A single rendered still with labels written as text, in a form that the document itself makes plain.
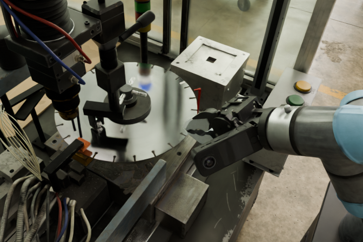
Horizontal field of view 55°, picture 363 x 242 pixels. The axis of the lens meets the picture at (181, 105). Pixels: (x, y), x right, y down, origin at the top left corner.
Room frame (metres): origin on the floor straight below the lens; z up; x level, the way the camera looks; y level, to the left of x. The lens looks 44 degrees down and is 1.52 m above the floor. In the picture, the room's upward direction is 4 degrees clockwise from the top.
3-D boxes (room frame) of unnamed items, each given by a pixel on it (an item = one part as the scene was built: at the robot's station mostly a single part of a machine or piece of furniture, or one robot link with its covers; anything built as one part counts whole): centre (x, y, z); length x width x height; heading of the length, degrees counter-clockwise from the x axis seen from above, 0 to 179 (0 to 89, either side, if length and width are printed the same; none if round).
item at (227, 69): (0.85, -0.08, 0.82); 0.18 x 0.18 x 0.15; 63
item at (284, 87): (0.69, -0.29, 0.82); 0.28 x 0.11 x 0.15; 153
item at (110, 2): (0.50, 0.14, 1.17); 0.06 x 0.05 x 0.20; 144
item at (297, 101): (0.68, -0.30, 0.90); 0.04 x 0.04 x 0.02
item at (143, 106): (0.58, 0.13, 0.96); 0.11 x 0.11 x 0.03
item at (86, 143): (0.41, 0.22, 0.95); 0.10 x 0.03 x 0.07; 153
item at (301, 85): (0.75, -0.34, 0.90); 0.04 x 0.04 x 0.02
